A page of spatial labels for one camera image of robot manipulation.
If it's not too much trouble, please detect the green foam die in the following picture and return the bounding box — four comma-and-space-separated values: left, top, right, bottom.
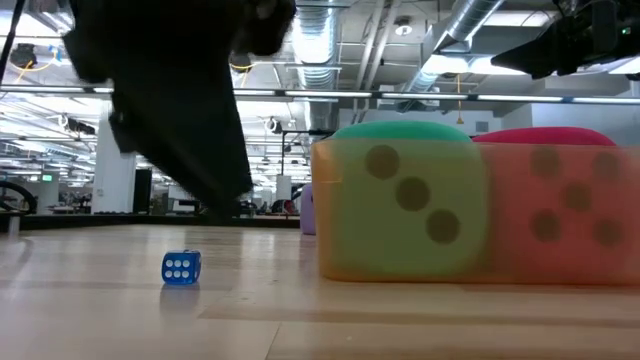
327, 119, 490, 277

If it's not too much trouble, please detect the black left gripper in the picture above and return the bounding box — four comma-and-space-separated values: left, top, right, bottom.
107, 0, 297, 214

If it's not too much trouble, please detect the red foam die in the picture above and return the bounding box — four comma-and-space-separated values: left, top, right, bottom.
472, 126, 640, 285

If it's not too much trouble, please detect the white building column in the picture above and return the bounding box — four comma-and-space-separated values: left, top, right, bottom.
91, 115, 138, 215

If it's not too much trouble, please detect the purple foam die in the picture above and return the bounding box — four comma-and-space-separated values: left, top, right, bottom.
299, 182, 318, 236

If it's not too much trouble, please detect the silver ventilation duct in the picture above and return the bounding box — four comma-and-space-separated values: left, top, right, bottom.
291, 0, 342, 132
398, 0, 507, 95

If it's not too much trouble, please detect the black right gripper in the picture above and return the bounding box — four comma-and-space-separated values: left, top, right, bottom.
490, 0, 624, 81

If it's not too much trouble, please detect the small blue die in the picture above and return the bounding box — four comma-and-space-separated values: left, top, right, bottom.
160, 248, 203, 287

